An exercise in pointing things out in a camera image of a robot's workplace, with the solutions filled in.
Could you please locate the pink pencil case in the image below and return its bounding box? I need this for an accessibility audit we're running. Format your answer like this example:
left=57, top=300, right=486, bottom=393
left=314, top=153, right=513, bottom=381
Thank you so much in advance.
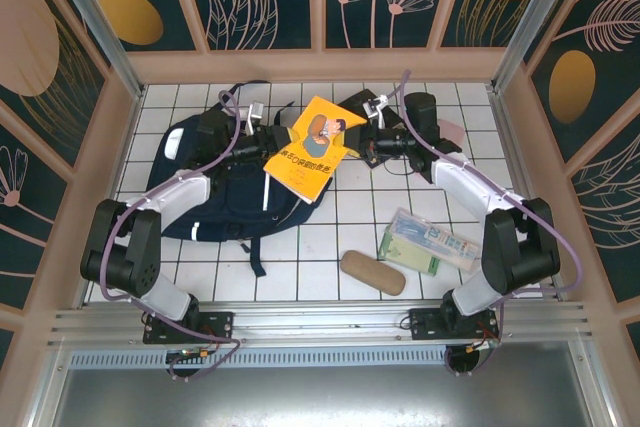
left=438, top=118, right=466, bottom=146

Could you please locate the yellow picture book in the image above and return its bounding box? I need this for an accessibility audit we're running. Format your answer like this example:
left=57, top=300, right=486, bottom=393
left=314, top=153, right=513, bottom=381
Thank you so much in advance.
left=262, top=95, right=369, bottom=206

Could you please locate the navy blue backpack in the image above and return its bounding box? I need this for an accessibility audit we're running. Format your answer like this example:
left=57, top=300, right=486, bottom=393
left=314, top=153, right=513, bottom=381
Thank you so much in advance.
left=144, top=79, right=334, bottom=278

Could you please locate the clear plastic supplies pouch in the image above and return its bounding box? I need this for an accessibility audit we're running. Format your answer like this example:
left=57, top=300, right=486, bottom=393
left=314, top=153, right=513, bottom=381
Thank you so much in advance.
left=388, top=207, right=481, bottom=273

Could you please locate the brown oval case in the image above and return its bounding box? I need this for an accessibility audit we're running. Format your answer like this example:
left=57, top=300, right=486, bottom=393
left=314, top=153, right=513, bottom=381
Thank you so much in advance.
left=339, top=249, right=406, bottom=297

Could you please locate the grey metal sheet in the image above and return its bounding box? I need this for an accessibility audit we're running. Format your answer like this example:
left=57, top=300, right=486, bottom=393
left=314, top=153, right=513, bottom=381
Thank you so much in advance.
left=29, top=366, right=616, bottom=427

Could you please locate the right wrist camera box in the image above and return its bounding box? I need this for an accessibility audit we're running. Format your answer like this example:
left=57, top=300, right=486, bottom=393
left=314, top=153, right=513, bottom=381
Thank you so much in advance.
left=362, top=94, right=390, bottom=124

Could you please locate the aluminium corner post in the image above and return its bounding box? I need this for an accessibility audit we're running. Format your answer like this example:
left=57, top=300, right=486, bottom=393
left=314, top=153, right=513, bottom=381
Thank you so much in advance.
left=492, top=0, right=586, bottom=93
left=39, top=0, right=147, bottom=99

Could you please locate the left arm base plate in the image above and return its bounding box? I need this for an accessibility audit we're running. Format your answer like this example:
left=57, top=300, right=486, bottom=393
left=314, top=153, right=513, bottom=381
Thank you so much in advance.
left=143, top=310, right=235, bottom=346

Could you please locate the aluminium mounting rail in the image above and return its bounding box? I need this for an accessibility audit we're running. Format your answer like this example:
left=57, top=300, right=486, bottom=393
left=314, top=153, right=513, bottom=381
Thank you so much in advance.
left=47, top=299, right=596, bottom=348

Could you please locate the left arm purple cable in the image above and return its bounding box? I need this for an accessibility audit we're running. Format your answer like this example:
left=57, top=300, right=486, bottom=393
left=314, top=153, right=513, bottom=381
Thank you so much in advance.
left=99, top=89, right=246, bottom=383

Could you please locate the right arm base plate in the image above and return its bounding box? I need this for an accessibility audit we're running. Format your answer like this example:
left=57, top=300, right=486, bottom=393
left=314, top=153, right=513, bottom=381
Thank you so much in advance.
left=408, top=306, right=501, bottom=343

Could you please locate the slotted grey cable duct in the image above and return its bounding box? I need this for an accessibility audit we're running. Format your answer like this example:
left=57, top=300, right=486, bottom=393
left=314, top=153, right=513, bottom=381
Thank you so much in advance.
left=67, top=349, right=451, bottom=372

